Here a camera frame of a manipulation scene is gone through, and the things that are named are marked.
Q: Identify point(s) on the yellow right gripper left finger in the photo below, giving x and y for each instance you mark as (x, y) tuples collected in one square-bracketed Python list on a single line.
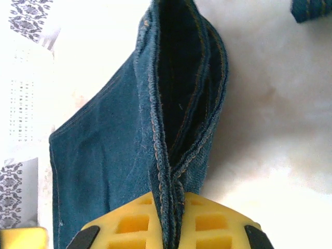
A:
[(109, 223)]

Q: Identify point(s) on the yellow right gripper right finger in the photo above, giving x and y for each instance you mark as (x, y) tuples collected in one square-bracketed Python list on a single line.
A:
[(228, 223)]

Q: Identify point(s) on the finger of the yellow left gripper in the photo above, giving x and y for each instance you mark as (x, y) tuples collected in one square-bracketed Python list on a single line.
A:
[(20, 238)]

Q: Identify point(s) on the blue denim skirt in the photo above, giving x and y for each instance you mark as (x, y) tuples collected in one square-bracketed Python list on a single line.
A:
[(103, 142)]

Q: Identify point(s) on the white plastic basket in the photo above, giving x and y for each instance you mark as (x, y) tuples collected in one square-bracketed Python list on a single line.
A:
[(26, 103)]

